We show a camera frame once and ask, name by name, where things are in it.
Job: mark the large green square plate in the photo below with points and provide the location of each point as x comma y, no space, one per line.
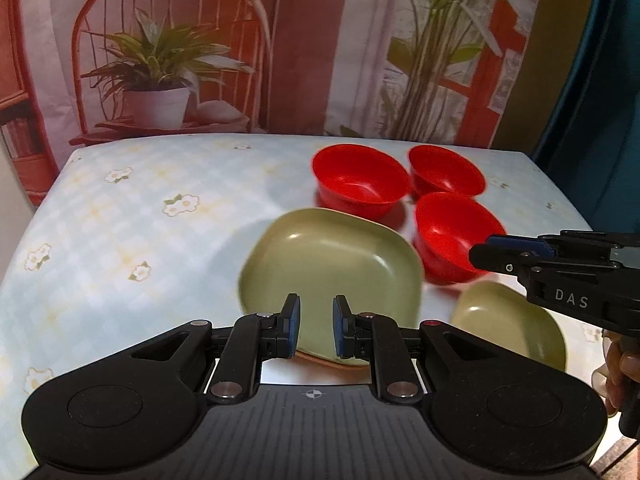
325,260

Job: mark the olive green cloth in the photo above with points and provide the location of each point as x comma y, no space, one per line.
550,35

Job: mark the floral checked tablecloth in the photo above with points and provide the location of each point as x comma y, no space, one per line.
150,240

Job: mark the person's right hand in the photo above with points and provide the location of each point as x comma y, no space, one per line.
612,375

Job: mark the printed backdrop cloth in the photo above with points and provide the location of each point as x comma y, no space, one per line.
300,45

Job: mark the red bowl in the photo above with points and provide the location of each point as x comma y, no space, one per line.
362,182
445,170
445,240

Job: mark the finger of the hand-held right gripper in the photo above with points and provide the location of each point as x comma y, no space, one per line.
500,260
496,241

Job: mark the teal curtain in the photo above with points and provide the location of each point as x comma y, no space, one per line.
600,85

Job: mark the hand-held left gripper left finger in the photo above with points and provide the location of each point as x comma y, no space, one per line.
295,327

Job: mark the small green square plate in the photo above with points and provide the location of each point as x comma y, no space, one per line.
515,330

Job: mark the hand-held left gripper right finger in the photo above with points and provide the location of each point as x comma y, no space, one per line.
340,330

